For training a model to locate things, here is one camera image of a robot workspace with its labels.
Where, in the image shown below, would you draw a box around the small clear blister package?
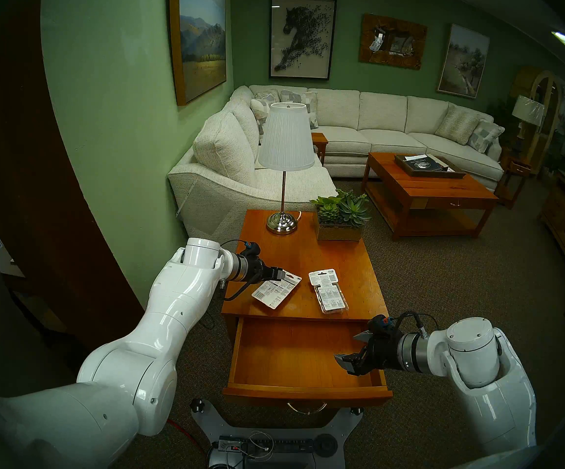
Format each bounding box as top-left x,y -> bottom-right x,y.
308,268 -> 349,315

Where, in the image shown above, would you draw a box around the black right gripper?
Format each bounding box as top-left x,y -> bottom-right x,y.
334,329 -> 405,377

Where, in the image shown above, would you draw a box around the arched light wood cabinet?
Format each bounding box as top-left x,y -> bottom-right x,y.
515,71 -> 565,176

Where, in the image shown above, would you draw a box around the framed tree landscape painting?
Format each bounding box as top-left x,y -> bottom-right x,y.
436,23 -> 491,100

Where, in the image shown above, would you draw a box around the black framed horse artwork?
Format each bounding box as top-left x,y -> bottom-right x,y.
269,0 -> 337,81

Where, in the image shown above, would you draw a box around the cream sectional sofa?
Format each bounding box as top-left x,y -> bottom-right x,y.
167,85 -> 505,274

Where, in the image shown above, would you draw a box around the curved silver drawer handle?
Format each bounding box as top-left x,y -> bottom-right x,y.
286,402 -> 328,416

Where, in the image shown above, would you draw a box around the thin white wire loop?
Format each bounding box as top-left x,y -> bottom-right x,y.
247,430 -> 274,460

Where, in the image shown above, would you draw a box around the orange wooden coffee table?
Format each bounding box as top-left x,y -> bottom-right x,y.
362,152 -> 499,242

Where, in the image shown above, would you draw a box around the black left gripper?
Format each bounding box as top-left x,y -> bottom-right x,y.
246,258 -> 288,284

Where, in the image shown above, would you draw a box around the framed mountain landscape painting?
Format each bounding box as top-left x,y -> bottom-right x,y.
167,0 -> 228,107

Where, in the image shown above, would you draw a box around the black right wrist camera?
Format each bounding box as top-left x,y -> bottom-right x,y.
368,314 -> 398,333

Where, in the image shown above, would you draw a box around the dark brown wooden door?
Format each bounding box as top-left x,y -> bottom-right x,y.
0,0 -> 170,371

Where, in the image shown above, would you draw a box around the tall dark green plant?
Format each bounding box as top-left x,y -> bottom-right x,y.
487,98 -> 520,146

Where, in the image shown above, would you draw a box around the succulent plants in wooden planter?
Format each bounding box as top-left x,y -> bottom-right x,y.
310,190 -> 372,242

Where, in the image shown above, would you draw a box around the black power strip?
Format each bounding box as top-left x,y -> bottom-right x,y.
218,436 -> 315,456

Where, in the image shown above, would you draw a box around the small dark wooden side table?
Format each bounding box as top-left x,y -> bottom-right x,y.
495,155 -> 532,210

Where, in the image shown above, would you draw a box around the grey robot mobile base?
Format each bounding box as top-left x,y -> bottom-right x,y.
190,400 -> 364,469

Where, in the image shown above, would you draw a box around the red cable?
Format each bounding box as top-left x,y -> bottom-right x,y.
167,419 -> 210,454

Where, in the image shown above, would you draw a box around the small wooden end table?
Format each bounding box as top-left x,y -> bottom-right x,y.
310,132 -> 329,167

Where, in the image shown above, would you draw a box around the dark wooden serving tray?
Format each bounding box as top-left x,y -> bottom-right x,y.
394,154 -> 467,179

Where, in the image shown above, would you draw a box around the dark cover book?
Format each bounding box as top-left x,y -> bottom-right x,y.
404,154 -> 449,172

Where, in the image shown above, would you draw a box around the rustic wood framed mirror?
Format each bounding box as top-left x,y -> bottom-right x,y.
359,13 -> 428,71

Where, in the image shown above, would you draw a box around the large white card package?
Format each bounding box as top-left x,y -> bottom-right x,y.
252,273 -> 302,310

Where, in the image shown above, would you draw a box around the white shade chrome table lamp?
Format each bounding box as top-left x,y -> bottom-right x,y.
258,102 -> 316,235

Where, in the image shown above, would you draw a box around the plastic wrapped shade lamp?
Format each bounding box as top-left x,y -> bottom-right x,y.
511,95 -> 545,140

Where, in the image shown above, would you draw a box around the grey patchwork throw pillow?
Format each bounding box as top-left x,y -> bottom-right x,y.
467,120 -> 505,155
280,89 -> 319,130

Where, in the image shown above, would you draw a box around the orange wooden drawer side table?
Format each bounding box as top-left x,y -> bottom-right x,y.
221,209 -> 391,337

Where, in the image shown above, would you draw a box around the orange wooden table drawer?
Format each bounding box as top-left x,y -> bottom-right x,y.
223,317 -> 393,407

